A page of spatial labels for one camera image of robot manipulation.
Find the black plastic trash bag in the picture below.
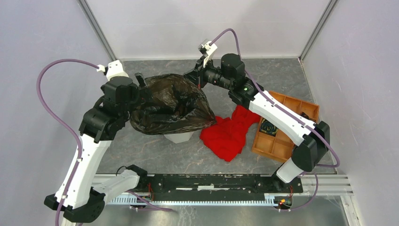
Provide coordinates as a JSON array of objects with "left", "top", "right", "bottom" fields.
[{"left": 130, "top": 73, "right": 216, "bottom": 135}]

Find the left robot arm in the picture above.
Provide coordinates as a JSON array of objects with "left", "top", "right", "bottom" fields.
[{"left": 44, "top": 73, "right": 152, "bottom": 226}]

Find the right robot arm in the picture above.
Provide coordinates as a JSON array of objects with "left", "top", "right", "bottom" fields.
[{"left": 184, "top": 53, "right": 332, "bottom": 192}]

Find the white octagonal trash bin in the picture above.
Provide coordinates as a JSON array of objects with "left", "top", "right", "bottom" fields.
[{"left": 164, "top": 132, "right": 194, "bottom": 144}]

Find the red cloth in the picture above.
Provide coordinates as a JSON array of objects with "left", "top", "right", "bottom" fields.
[{"left": 200, "top": 105, "right": 260, "bottom": 162}]

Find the dark rolled sock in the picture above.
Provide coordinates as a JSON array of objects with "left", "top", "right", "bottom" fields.
[{"left": 259, "top": 118, "right": 278, "bottom": 137}]

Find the orange compartment tray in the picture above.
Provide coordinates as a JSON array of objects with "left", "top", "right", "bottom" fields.
[{"left": 252, "top": 91, "right": 319, "bottom": 163}]

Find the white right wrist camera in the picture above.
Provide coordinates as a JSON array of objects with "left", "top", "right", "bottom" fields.
[{"left": 198, "top": 40, "right": 218, "bottom": 68}]

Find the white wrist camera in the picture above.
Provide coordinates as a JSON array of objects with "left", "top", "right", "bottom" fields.
[
  {"left": 96, "top": 60, "right": 128, "bottom": 81},
  {"left": 198, "top": 40, "right": 218, "bottom": 68}
]

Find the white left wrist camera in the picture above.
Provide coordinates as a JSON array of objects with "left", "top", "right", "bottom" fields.
[{"left": 96, "top": 60, "right": 128, "bottom": 81}]

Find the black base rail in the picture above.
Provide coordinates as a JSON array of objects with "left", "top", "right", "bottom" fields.
[{"left": 127, "top": 165, "right": 303, "bottom": 202}]

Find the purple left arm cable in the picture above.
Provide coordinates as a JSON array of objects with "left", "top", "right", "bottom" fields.
[{"left": 36, "top": 58, "right": 100, "bottom": 226}]

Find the white toothed cable strip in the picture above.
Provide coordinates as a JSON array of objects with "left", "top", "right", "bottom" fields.
[{"left": 108, "top": 194, "right": 287, "bottom": 207}]

